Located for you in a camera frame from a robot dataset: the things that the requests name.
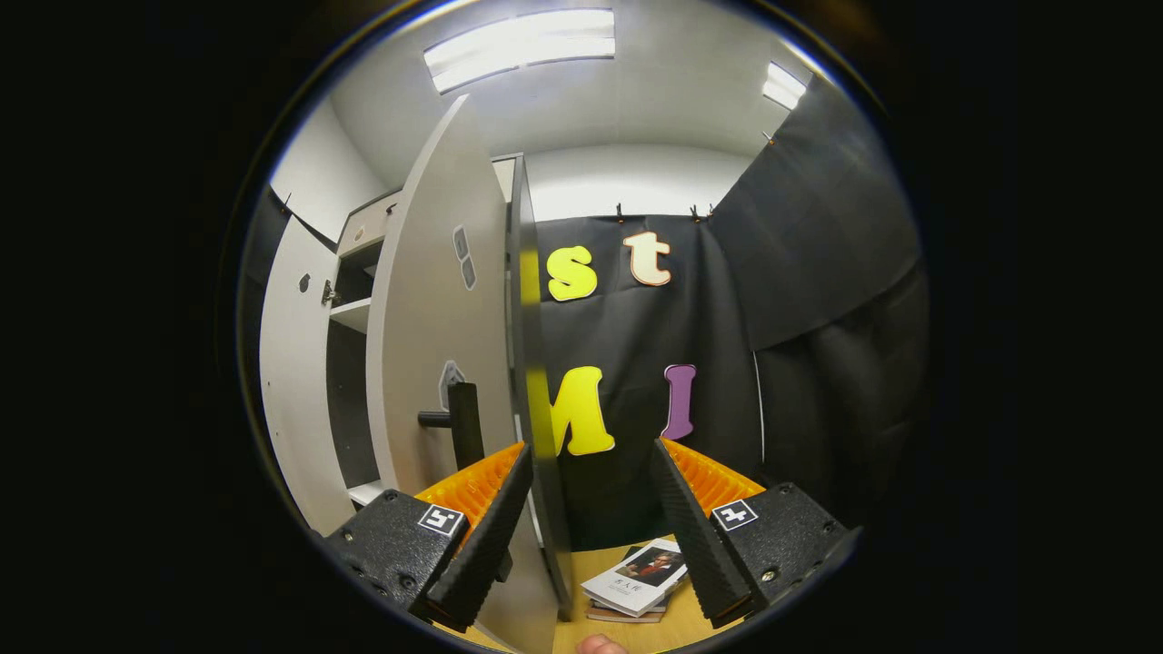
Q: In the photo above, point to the white cover book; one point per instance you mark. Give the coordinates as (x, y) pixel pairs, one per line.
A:
(636, 581)

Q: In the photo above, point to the brown book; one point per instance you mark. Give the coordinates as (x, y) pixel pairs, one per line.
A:
(627, 616)

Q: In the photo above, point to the grey cabinet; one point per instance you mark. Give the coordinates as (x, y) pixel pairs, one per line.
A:
(536, 363)

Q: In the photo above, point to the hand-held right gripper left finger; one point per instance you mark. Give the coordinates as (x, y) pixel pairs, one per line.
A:
(482, 545)

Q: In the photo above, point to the large ceiling light panel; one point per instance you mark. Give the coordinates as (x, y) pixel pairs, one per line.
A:
(518, 45)

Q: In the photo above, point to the grey cabinet door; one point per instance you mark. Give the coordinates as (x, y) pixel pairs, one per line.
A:
(427, 300)
(295, 381)

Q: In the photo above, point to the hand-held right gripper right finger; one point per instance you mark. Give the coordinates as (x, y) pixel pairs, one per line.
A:
(695, 536)

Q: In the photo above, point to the small ceiling light panel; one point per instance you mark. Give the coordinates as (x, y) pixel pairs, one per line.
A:
(783, 86)

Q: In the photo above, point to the grey cabinet drawer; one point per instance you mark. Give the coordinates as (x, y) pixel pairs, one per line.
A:
(368, 225)

